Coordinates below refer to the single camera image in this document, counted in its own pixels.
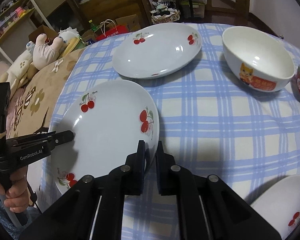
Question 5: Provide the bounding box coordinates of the blue plaid cloth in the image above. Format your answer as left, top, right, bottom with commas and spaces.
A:
49, 23, 300, 239

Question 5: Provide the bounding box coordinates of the large cherry plate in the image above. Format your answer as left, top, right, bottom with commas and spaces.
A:
251, 175, 300, 239

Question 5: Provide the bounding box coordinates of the white cartoon bowl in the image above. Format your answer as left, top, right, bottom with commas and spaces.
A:
222, 26, 295, 93

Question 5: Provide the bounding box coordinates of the small cherry plate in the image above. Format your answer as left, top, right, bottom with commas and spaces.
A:
51, 80, 160, 194
112, 23, 203, 79

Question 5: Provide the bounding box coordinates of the pink plush toy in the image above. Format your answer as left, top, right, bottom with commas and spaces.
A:
33, 34, 66, 70

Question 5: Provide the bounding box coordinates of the left hand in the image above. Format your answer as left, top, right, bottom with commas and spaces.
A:
0, 166, 29, 213

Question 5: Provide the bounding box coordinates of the brown floral blanket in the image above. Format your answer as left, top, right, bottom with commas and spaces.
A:
6, 49, 84, 138

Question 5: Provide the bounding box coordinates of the cardboard box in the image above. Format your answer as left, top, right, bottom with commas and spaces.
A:
115, 14, 141, 32

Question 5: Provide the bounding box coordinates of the wicker basket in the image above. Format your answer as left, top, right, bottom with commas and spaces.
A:
151, 8, 180, 24

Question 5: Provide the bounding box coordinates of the small cherry plate front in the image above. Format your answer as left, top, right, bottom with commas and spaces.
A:
51, 80, 160, 194

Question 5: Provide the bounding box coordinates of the wooden wardrobe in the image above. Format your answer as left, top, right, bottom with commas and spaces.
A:
34, 0, 151, 32

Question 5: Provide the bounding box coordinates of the red paper bag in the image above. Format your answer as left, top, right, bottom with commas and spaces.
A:
96, 19, 129, 41

